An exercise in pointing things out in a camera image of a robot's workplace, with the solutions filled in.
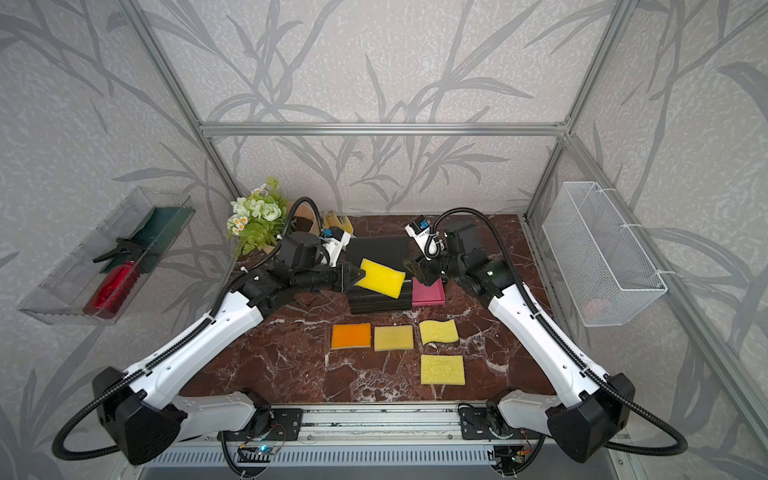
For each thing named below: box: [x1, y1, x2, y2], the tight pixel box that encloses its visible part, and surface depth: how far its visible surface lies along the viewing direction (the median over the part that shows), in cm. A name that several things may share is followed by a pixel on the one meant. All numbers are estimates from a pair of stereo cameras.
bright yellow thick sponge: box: [355, 258, 406, 299], surface depth 75 cm
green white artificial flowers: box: [227, 177, 287, 256], surface depth 82 cm
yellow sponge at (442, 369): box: [420, 355, 465, 385], surface depth 84 cm
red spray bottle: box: [83, 261, 140, 319], surface depth 60 cm
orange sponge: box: [331, 323, 371, 349], surface depth 89 cm
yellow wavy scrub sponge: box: [419, 319, 459, 345], surface depth 90 cm
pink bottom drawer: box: [412, 277, 446, 306], surface depth 98 cm
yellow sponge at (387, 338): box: [374, 325, 414, 351], surface depth 89 cm
